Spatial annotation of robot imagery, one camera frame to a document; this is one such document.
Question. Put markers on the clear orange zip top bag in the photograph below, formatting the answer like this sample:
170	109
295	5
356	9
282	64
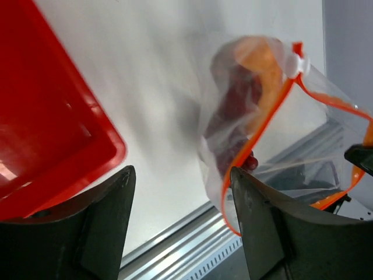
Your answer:
300	145

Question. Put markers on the dark red grape bunch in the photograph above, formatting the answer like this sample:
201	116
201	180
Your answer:
250	163

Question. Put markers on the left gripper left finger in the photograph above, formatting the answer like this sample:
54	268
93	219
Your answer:
81	238

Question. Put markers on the red plastic tray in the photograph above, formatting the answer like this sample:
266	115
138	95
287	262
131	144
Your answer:
55	137

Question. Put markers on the aluminium mounting rail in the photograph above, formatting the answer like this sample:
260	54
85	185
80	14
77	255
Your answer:
179	248

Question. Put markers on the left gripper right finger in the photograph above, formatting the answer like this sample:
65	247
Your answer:
285	239

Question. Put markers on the white slotted cable duct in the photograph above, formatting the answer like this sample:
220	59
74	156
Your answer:
213	259

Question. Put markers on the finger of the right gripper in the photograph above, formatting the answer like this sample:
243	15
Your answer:
360	157

